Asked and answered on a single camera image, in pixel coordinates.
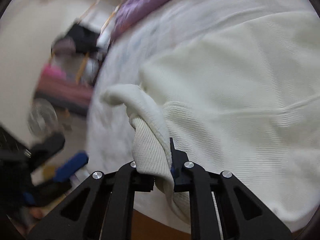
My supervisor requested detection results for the cream knit cardigan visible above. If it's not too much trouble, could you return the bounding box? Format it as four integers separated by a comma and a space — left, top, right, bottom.
101, 12, 319, 232

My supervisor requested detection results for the wooden chair with clothes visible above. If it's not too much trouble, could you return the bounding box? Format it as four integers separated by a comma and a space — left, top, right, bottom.
49, 0, 118, 86

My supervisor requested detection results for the electric fan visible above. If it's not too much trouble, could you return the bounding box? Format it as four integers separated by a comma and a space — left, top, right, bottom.
27, 98, 59, 138

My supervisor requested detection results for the white patterned bed sheet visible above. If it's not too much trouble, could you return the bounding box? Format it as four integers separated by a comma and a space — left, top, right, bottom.
86, 0, 320, 234

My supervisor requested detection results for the pink storage box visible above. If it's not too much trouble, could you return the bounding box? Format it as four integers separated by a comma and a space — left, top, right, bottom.
34, 63, 93, 116

